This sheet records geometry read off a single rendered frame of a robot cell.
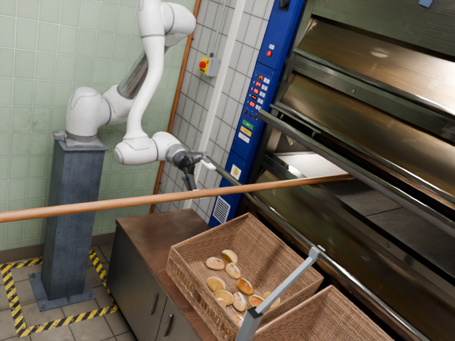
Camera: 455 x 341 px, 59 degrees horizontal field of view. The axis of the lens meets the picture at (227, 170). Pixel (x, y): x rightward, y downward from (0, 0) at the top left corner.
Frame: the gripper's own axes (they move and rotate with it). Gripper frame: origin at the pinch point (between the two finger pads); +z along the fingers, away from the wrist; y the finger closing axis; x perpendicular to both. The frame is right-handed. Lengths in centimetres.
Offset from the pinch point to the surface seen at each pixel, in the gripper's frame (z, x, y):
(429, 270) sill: 70, -55, 2
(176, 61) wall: -115, -47, -19
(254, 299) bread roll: 18, -33, 56
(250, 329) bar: 47, 4, 30
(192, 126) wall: -91, -54, 15
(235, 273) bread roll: -1, -35, 57
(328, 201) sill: 20, -55, 3
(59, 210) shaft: 7, 58, 0
